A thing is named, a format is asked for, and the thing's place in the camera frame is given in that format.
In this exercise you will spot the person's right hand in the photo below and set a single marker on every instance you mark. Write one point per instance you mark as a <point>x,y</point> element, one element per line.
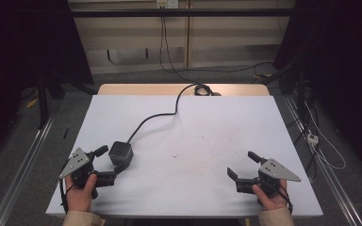
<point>271,201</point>

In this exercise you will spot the black horizontal bar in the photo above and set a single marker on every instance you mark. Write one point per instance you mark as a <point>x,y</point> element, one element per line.
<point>182,12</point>

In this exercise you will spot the aluminium floor rail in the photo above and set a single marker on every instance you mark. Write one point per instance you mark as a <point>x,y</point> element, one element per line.
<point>22,169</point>
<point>326,169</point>

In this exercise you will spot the black cube power adapter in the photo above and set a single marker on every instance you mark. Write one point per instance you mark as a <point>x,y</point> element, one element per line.
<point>121,153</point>

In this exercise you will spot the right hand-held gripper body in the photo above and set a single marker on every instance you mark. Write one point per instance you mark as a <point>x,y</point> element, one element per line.
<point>273,171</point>

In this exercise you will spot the white power plug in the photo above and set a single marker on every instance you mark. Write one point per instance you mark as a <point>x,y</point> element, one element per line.
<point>312,139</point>

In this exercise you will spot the white wall socket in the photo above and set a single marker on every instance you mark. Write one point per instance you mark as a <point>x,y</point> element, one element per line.
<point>167,3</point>

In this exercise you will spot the person's left hand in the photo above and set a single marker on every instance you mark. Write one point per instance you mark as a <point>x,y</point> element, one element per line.
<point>79,197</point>

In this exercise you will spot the wooden table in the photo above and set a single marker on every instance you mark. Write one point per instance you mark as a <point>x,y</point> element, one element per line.
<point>144,89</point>

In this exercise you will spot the black curtain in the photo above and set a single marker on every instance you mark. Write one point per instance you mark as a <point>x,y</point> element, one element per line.
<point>19,44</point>
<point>342,62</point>

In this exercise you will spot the black metal stand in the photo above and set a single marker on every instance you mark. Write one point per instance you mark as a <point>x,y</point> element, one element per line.
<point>301,97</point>
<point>43,100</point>

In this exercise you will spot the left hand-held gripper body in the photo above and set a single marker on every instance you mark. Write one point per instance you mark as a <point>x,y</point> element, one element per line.
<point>77,161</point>

